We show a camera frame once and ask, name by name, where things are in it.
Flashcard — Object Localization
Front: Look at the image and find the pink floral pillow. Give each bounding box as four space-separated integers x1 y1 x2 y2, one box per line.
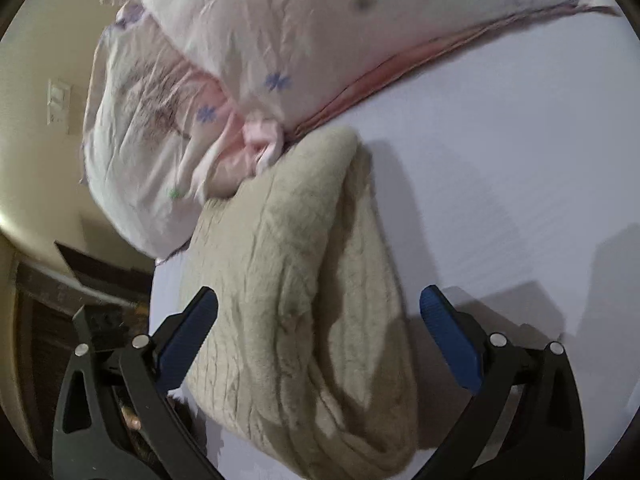
100 0 621 136
80 2 288 258

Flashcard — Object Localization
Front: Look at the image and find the white wall switch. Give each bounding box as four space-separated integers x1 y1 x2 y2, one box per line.
46 78 72 135

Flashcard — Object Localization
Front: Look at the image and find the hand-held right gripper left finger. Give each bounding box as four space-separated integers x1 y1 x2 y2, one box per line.
52 286 224 480

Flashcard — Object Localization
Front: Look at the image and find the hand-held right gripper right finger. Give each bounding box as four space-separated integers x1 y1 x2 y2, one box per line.
414 284 587 480

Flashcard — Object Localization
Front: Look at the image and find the beige fuzzy blanket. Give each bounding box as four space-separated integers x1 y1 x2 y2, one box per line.
180 125 419 480

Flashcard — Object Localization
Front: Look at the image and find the dark wooden furniture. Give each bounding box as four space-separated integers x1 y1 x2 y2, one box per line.
14 241 201 480

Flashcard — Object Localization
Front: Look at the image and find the white bed sheet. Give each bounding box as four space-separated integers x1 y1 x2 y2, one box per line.
148 0 640 480

